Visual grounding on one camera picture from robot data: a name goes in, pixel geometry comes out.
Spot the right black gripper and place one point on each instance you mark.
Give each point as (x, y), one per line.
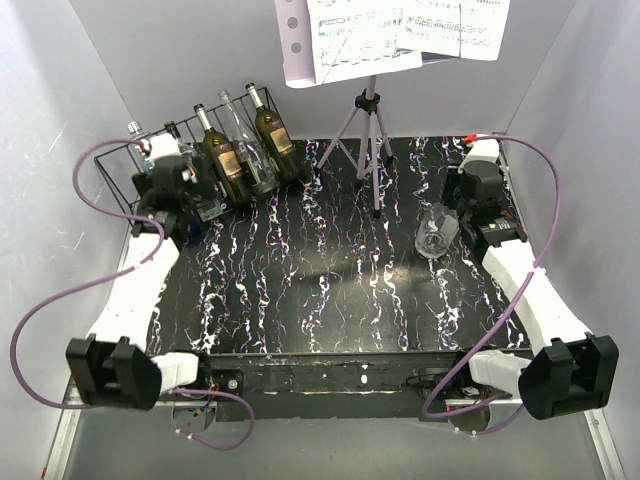
(452, 178)

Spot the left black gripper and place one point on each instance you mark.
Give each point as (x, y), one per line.
(146, 185)

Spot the small clear glass bottle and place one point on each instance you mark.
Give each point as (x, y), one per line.
(438, 228)

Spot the blue square bottle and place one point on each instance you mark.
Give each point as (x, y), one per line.
(179, 226)

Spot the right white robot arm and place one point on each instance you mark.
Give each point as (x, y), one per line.
(572, 370)

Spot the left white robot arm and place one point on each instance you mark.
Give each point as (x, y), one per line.
(110, 366)

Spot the clear bottle black cap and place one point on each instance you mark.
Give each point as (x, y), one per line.
(199, 176)

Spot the green wine bottle silver neck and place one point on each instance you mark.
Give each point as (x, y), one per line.
(226, 164)

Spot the tall clear empty bottle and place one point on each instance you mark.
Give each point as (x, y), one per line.
(250, 151)

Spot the dark green wine bottle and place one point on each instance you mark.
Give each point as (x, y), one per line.
(275, 136)

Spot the lilac music stand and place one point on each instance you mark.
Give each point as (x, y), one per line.
(295, 31)

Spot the right sheet music page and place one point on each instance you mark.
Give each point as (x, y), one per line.
(470, 30)

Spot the sheet music page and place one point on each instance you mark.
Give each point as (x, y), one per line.
(470, 30)
(355, 39)

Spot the left sheet music page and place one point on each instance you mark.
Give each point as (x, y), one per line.
(355, 39)

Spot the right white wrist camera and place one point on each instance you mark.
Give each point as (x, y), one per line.
(481, 148)

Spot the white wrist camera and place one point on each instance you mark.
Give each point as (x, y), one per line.
(165, 150)
(481, 148)

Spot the black wire wine rack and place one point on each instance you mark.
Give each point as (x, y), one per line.
(125, 192)

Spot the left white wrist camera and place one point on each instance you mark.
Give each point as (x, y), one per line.
(165, 150)

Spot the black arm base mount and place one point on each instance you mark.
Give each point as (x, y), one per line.
(328, 385)

